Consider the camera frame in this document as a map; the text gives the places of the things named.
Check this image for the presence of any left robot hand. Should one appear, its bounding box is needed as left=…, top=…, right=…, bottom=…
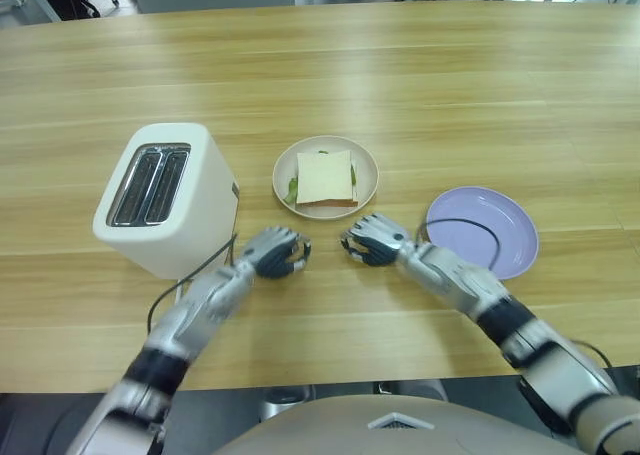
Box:
left=239, top=225, right=312, bottom=279

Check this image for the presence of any robot body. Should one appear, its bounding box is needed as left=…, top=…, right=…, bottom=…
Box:
left=212, top=393, right=584, bottom=455

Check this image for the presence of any black cable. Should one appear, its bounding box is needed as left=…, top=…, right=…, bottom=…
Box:
left=415, top=217, right=502, bottom=271
left=146, top=233, right=239, bottom=337

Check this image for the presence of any beige plate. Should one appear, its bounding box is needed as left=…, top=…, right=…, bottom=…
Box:
left=271, top=134, right=380, bottom=220

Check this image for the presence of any bread slice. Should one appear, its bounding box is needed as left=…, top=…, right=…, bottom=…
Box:
left=296, top=197, right=360, bottom=209
left=295, top=149, right=359, bottom=206

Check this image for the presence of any cream toaster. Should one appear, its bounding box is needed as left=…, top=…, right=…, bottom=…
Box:
left=92, top=122, right=237, bottom=280

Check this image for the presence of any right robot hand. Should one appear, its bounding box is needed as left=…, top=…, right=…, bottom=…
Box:
left=339, top=213, right=417, bottom=267

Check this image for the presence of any purple plate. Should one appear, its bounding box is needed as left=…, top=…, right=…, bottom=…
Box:
left=425, top=186, right=540, bottom=281

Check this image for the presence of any green lettuce leaf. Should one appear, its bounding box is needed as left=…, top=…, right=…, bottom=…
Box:
left=283, top=148, right=359, bottom=205

